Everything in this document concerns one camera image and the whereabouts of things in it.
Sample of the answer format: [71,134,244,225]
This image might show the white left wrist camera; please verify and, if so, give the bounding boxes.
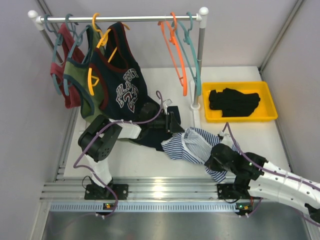
[160,99,173,114]

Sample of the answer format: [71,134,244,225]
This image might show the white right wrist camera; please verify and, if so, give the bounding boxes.
[218,131,234,148]

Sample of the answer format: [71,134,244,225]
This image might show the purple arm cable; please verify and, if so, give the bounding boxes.
[222,122,320,228]
[73,90,168,218]

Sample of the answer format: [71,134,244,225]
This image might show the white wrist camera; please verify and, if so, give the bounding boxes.
[160,99,173,114]
[218,131,234,148]

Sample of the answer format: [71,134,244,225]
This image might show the maroon tank top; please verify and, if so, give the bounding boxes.
[50,23,81,109]

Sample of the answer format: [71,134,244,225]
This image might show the blue white striped tank top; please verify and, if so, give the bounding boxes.
[160,126,243,184]

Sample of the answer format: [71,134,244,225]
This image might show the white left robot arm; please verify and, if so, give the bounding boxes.
[78,102,184,199]

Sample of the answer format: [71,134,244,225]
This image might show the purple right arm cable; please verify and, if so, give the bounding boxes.
[222,122,320,228]

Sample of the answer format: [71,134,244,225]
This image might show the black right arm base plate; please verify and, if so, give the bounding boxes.
[216,183,251,200]

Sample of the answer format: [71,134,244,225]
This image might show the yellow plastic tray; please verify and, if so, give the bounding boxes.
[202,81,278,123]

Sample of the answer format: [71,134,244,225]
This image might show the teal plastic hanger right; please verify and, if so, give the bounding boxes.
[171,11,202,97]

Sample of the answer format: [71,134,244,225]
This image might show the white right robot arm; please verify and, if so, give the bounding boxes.
[204,143,320,224]

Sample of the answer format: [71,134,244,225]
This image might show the navy basketball tank top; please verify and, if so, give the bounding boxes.
[89,22,172,152]

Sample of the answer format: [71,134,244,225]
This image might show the silver white clothes rack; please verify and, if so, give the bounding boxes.
[27,7,209,128]

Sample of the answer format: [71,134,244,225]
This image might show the black folded garment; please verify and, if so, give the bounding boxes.
[208,88,261,118]

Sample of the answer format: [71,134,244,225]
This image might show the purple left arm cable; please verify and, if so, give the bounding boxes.
[73,90,168,218]

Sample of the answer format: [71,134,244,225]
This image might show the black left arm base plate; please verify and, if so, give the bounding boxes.
[84,184,129,200]

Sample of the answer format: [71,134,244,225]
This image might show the yellow plastic hanger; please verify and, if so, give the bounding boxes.
[87,12,131,96]

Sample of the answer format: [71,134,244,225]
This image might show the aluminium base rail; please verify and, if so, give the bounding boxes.
[40,178,258,214]

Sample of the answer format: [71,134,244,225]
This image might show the green tank top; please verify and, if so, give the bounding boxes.
[63,25,104,123]

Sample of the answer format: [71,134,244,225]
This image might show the orange plastic hanger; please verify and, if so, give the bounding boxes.
[157,11,189,97]

